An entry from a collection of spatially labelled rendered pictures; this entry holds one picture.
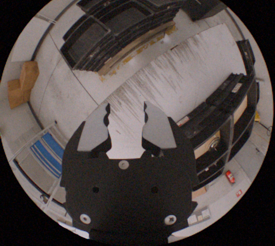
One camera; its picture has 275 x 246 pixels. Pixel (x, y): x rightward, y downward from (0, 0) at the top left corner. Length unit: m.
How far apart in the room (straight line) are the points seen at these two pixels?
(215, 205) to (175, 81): 3.58
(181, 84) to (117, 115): 0.38
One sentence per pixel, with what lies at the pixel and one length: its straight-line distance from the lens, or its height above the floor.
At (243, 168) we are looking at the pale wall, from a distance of 3.84.
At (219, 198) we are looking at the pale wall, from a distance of 3.62.
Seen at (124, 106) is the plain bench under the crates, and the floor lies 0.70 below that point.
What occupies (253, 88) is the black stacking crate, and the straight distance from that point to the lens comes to 0.80.
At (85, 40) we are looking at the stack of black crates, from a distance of 0.87.
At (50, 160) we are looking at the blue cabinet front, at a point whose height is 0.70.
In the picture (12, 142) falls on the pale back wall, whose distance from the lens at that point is 2.91.
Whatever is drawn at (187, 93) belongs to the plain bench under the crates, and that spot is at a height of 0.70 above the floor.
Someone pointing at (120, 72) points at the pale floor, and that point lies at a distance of 1.16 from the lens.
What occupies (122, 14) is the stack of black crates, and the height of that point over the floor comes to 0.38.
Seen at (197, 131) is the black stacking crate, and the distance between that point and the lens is 0.42.
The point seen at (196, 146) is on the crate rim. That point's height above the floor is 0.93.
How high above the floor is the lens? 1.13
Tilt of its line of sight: 71 degrees down
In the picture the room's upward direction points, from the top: 174 degrees counter-clockwise
